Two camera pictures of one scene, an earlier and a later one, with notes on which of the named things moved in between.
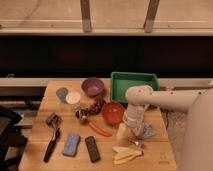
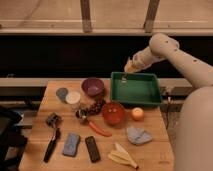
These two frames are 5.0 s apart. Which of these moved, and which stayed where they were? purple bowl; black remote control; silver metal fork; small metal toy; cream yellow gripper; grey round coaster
Moved: silver metal fork; cream yellow gripper
Stayed: purple bowl; small metal toy; black remote control; grey round coaster
